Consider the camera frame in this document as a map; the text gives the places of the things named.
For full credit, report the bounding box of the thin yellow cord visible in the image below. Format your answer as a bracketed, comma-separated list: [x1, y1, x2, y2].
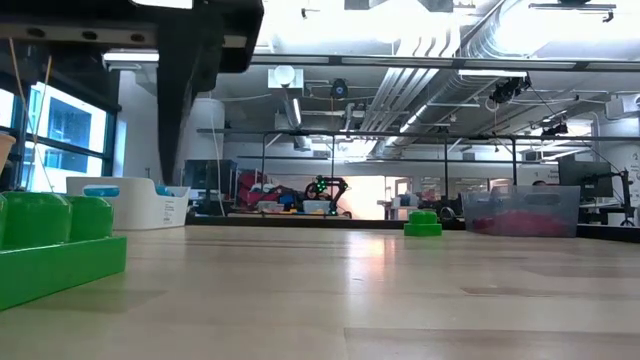
[25, 55, 53, 151]
[7, 37, 54, 192]

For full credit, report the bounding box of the white ceiling lamp box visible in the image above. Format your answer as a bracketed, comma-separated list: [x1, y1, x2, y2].
[267, 64, 305, 90]

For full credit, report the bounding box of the red machine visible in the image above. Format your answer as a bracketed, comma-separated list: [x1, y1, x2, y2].
[237, 169, 281, 206]

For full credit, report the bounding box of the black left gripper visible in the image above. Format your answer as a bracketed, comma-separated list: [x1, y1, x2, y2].
[0, 0, 265, 186]

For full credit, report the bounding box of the white round column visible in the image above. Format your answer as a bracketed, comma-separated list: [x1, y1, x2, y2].
[178, 97, 226, 161]

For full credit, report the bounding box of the overhead aluminium bar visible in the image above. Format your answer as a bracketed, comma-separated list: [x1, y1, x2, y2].
[102, 49, 640, 72]

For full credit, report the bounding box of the white hanging cable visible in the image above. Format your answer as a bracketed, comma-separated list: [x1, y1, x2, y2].
[208, 99, 226, 217]

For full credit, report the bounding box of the white plastic bin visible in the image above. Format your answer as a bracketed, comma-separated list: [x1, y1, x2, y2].
[65, 176, 191, 231]

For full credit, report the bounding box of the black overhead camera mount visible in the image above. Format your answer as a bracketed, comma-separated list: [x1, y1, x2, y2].
[488, 74, 532, 105]

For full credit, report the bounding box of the black computer monitor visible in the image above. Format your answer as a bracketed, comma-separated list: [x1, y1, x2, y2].
[558, 159, 615, 200]

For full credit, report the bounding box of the grey translucent bin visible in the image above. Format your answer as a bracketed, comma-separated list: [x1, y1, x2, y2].
[460, 184, 582, 239]

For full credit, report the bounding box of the black cabinet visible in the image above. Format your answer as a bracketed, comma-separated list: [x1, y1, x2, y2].
[183, 158, 239, 204]

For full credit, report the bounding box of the round black ceiling camera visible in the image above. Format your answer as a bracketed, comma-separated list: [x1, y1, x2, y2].
[329, 78, 350, 100]

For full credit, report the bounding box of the dark window frame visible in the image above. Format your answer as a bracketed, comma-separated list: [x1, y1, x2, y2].
[0, 69, 122, 194]

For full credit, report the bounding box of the long green block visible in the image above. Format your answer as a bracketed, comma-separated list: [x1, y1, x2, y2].
[0, 191, 129, 312]

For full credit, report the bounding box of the small green block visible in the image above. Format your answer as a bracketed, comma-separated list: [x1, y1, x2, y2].
[403, 210, 443, 238]

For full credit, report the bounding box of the black gantry frame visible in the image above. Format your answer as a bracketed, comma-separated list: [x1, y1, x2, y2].
[196, 127, 640, 201]

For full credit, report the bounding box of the black table edge rail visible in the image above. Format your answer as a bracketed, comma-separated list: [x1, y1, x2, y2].
[184, 213, 640, 244]

